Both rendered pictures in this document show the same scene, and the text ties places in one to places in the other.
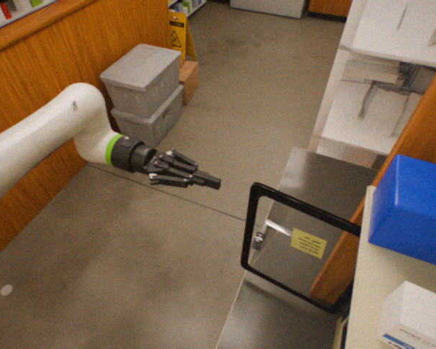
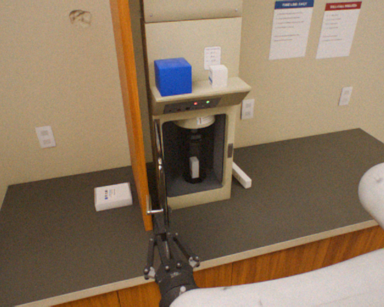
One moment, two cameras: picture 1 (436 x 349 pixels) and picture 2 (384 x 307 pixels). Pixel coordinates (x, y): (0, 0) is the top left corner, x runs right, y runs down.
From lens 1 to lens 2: 0.97 m
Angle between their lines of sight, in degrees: 87
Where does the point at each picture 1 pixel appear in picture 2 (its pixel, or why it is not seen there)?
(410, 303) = (219, 69)
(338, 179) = (17, 255)
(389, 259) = (194, 89)
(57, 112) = (256, 285)
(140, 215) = not seen: outside the picture
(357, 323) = (227, 89)
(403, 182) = (177, 66)
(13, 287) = not seen: outside the picture
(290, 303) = not seen: hidden behind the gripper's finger
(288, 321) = (181, 231)
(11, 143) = (331, 268)
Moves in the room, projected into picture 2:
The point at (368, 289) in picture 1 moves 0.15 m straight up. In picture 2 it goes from (211, 90) to (213, 42)
